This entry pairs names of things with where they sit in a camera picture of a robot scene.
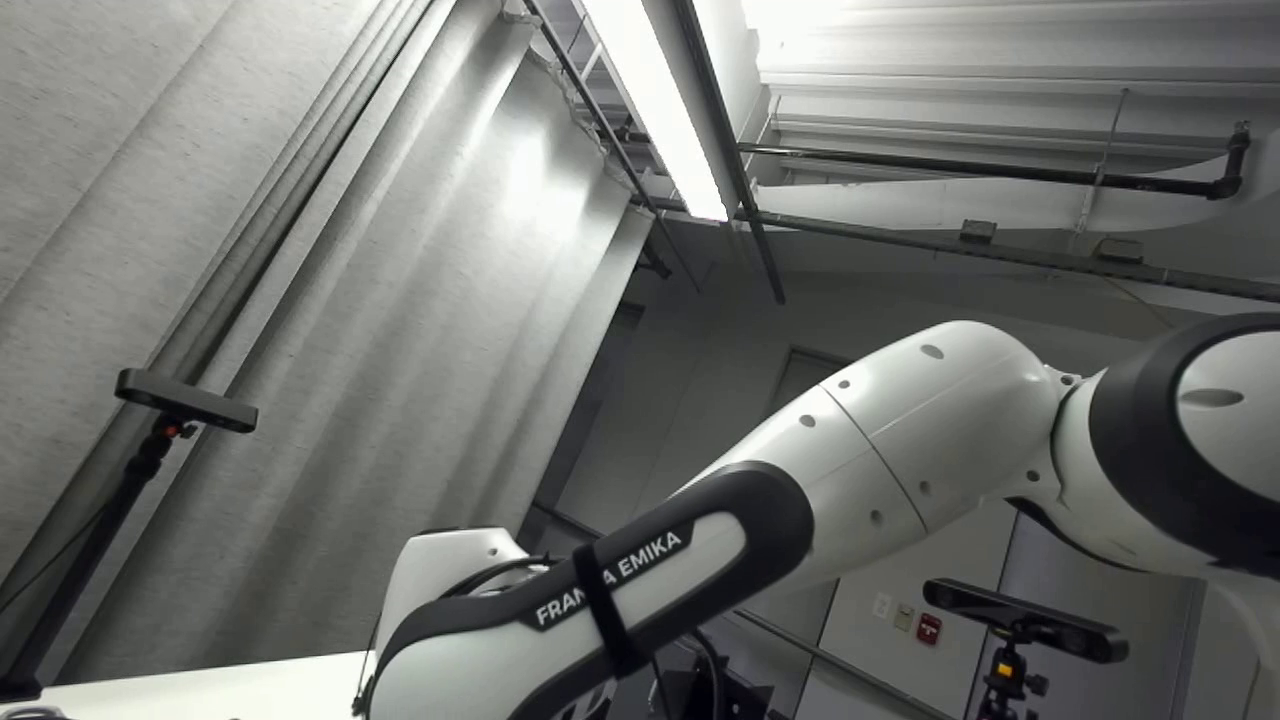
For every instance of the fluorescent ceiling light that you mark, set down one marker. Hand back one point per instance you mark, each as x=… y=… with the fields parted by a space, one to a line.
x=662 y=92

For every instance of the black camera pole stand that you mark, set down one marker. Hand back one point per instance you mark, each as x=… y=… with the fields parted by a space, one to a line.
x=100 y=526

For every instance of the black ceiling rail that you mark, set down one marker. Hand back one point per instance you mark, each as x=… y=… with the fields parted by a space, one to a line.
x=732 y=145

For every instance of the black tripod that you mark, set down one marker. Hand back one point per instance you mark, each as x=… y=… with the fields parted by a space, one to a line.
x=1007 y=684

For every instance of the black camera on tripod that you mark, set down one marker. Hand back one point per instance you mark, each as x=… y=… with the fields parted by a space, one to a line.
x=1027 y=618

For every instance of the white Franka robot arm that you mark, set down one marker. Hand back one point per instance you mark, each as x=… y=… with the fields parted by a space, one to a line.
x=865 y=452

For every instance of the black bar stereo camera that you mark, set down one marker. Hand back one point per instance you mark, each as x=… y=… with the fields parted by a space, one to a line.
x=186 y=400

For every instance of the red wall alarm box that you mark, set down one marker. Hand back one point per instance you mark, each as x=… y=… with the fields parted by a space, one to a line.
x=927 y=628

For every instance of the black ceiling pipe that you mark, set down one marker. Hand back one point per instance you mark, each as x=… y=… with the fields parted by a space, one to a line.
x=1003 y=171

